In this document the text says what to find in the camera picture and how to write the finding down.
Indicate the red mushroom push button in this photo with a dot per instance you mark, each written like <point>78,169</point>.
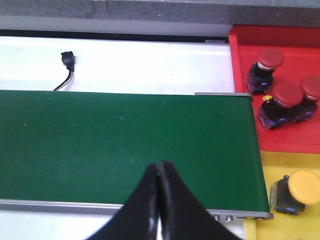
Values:
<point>260,77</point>
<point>310,86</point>
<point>274,112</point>

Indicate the green conveyor belt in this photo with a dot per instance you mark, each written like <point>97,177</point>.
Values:
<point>93,147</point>

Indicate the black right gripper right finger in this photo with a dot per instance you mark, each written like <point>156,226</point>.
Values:
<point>182,216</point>

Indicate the yellow plastic tray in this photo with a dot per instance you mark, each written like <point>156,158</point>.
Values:
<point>305,226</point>

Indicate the grey stone countertop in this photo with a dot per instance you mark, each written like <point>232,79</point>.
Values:
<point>155,17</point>

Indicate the yellow mushroom push button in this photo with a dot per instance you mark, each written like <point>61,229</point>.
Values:
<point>292,193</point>

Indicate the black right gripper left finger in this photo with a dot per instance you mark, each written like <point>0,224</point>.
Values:
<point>138,217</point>

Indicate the black cable connector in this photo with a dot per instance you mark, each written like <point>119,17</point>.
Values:
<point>68,60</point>

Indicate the red plastic tray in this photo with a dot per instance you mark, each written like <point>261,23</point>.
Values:
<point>301,49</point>

